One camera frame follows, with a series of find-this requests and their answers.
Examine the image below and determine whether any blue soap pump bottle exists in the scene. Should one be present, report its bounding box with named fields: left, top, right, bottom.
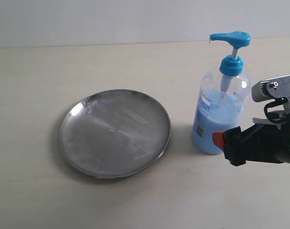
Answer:
left=191, top=31, right=251, bottom=155

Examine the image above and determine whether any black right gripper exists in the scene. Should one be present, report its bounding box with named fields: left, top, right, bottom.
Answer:
left=212, top=111, right=290, bottom=166

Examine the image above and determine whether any round stainless steel plate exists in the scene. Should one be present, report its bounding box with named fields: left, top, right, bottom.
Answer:
left=58, top=89, right=171, bottom=179

